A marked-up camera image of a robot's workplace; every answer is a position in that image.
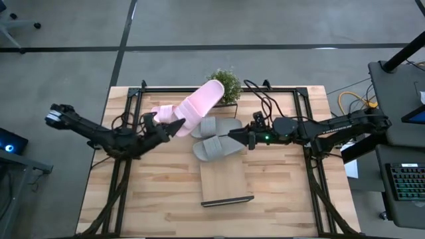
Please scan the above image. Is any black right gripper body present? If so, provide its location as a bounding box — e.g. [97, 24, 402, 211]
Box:
[247, 111, 276, 151]

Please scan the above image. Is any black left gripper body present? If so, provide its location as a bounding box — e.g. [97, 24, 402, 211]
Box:
[132, 114, 172, 154]

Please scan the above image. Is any pink foam slide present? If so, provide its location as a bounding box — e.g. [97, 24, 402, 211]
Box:
[175, 79, 226, 138]
[151, 104, 187, 124]

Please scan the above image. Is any grey foam slide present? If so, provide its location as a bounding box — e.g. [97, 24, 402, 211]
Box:
[192, 135, 249, 163]
[190, 116, 244, 139]

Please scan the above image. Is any black metal wooden shelf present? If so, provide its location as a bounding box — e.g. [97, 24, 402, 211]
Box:
[199, 155, 256, 208]

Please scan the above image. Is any small green potted plant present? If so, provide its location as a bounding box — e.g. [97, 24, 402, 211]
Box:
[206, 68, 243, 106]

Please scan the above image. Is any white paper sheet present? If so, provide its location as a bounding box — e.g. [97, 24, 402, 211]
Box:
[341, 141, 360, 179]

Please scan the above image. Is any grey metal cart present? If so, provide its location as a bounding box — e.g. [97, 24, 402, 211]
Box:
[0, 148, 54, 239]

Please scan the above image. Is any grey side desk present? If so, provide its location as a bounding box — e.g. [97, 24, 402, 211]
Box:
[367, 60, 425, 230]

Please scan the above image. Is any black computer blue light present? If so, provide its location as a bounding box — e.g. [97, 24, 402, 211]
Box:
[0, 127, 30, 156]

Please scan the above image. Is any backlit black keyboard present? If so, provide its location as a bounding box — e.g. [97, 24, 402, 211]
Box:
[384, 162, 425, 202]

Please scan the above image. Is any blue screen tablet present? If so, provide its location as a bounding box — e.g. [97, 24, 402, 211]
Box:
[400, 104, 425, 125]

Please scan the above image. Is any thick black pole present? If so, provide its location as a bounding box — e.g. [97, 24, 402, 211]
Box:
[381, 30, 425, 73]

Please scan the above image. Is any grey office chair base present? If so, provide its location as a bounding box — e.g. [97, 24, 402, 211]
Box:
[0, 0, 43, 54]

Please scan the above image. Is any black wire plant stand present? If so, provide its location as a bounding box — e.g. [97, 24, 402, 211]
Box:
[212, 102, 240, 120]

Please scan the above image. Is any black cable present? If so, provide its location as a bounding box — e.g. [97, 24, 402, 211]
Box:
[243, 78, 287, 124]

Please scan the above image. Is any black aluminium rig frame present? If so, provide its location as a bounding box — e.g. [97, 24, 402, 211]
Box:
[74, 78, 361, 239]

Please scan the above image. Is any yellow cable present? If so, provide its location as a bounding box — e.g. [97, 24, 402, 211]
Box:
[337, 90, 379, 116]

